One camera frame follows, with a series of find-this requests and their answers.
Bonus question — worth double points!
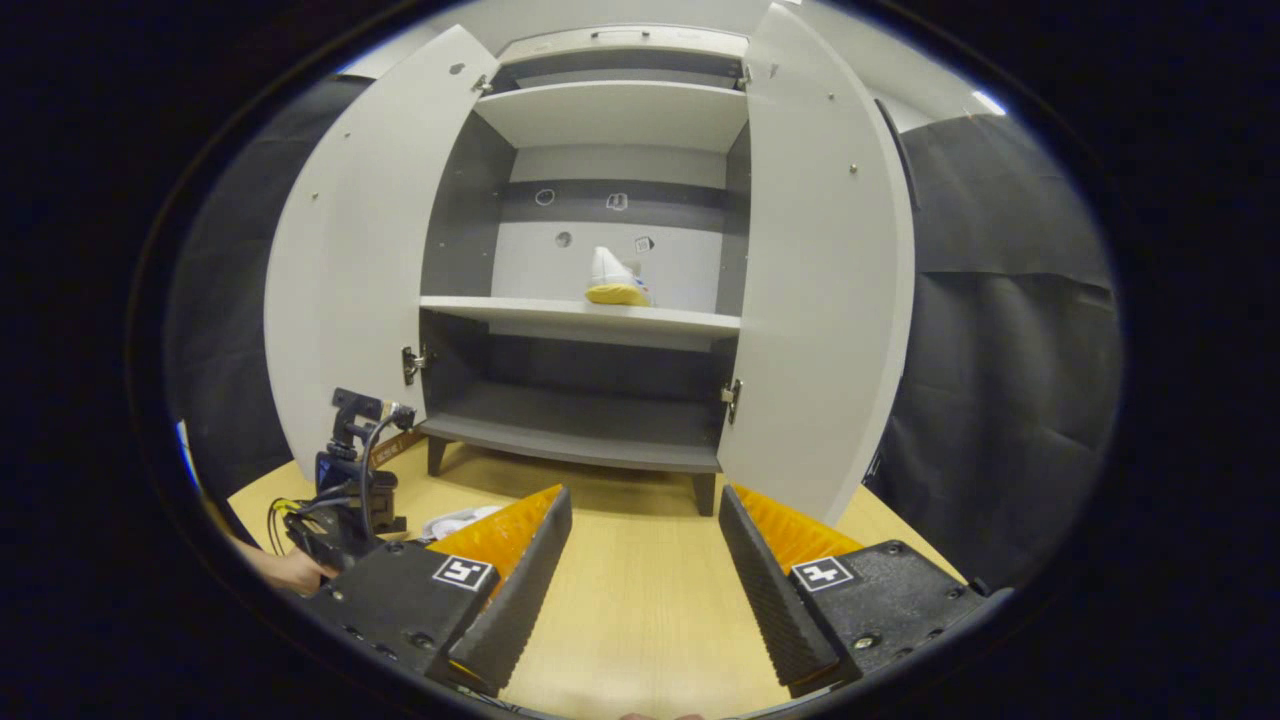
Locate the white shoe cabinet door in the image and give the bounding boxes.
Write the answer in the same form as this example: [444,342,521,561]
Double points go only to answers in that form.
[264,25,501,481]
[718,3,921,526]

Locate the white shoe with yellow sole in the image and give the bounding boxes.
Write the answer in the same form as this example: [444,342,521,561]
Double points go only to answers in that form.
[585,246,653,307]
[420,505,506,542]

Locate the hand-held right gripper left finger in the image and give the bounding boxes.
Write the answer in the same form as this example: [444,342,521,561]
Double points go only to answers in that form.
[300,486,574,696]

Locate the black backdrop cloth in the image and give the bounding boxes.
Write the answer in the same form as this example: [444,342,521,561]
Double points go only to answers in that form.
[865,100,1123,591]
[165,75,371,501]

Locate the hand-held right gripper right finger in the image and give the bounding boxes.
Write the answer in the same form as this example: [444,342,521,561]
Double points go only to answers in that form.
[718,485,991,699]

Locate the black and yellow cables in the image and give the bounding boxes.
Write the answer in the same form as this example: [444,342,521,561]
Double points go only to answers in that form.
[265,495,336,556]

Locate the white and grey shoe cabinet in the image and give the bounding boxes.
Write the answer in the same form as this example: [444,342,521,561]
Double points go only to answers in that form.
[415,25,751,516]

